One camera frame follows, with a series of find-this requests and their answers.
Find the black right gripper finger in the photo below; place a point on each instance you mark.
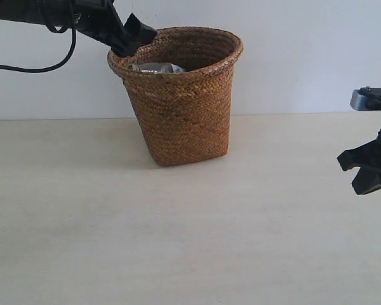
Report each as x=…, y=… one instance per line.
x=366, y=156
x=366, y=181

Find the clear plastic bottle green label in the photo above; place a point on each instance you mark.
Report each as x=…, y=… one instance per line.
x=156, y=68

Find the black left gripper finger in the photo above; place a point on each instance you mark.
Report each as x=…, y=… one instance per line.
x=138, y=32
x=122, y=46

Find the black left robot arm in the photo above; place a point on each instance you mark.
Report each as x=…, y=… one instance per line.
x=57, y=15

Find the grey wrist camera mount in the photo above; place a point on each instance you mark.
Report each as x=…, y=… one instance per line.
x=366, y=99

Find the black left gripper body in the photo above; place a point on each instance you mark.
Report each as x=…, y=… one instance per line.
x=100, y=21

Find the brown woven wicker basket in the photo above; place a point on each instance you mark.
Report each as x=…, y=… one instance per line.
x=184, y=117

